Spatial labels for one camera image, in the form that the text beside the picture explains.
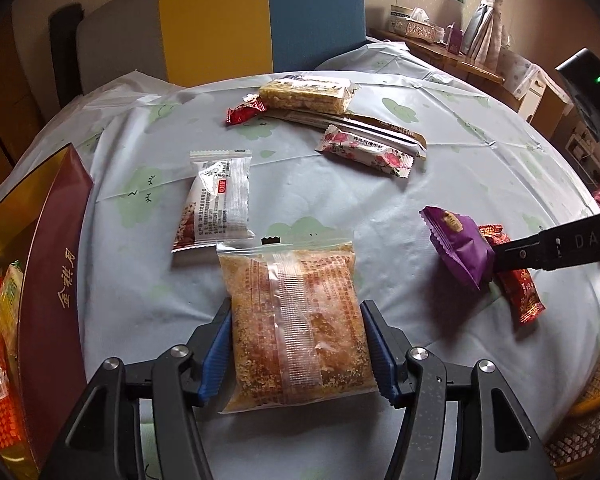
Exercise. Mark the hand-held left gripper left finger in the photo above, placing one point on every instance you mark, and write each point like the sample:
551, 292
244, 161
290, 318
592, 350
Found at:
215, 360

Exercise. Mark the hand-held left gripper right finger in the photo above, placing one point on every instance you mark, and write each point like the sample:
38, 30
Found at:
380, 360

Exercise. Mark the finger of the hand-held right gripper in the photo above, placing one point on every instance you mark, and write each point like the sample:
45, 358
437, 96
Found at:
517, 254

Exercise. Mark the red gold snack packet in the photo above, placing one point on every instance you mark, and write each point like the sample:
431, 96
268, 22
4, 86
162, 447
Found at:
522, 295

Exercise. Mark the purple snack packet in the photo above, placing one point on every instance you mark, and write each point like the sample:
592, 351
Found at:
462, 255

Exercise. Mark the orange brittle snack packet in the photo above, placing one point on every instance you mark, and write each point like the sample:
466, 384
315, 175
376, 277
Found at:
290, 330

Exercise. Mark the white printed snack packet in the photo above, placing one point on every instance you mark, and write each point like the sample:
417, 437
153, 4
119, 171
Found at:
220, 200

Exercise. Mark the maroon gift box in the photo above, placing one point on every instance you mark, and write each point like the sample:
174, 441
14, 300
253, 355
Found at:
55, 270

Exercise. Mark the small red candy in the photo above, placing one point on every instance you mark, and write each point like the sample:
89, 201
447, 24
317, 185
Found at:
242, 112

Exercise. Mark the clear puffed rice bar packet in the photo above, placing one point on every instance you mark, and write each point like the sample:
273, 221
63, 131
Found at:
300, 96

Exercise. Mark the white shelf unit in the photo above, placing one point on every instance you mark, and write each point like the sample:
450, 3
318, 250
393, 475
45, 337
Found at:
580, 150

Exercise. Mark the white wooden box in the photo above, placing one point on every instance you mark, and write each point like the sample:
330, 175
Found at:
542, 100

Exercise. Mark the pale blue cloud tablecloth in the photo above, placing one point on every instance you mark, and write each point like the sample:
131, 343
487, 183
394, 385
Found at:
330, 200

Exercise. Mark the rose print candy packet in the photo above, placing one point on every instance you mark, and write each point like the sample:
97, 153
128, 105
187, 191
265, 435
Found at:
365, 152

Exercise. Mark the white dotted bag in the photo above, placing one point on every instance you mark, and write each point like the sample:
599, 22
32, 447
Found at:
520, 70

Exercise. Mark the wicker stool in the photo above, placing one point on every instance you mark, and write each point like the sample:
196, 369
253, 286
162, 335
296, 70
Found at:
595, 430

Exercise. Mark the wooden side desk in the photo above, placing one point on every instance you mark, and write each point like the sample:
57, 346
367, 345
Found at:
440, 57

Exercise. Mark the yellow green snack packet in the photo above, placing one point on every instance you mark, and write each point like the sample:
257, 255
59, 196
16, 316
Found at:
10, 300

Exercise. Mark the orange checked snack packet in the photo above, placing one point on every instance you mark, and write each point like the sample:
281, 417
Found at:
5, 420

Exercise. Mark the small pink box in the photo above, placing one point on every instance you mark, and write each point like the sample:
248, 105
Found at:
455, 40

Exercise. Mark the floral curtain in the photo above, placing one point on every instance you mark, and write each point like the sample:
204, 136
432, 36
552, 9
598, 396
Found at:
485, 30

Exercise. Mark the white patterned tissue box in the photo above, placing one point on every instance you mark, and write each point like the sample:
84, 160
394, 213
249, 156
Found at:
420, 30

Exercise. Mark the white green carton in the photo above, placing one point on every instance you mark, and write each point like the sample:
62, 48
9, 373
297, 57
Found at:
400, 11

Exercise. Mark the wooden wardrobe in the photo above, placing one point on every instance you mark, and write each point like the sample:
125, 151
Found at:
5, 110

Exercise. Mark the grey yellow blue chair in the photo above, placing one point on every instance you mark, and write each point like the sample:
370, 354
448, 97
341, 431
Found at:
215, 25

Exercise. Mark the black chair frame bar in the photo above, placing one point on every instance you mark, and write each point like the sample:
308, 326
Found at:
65, 55

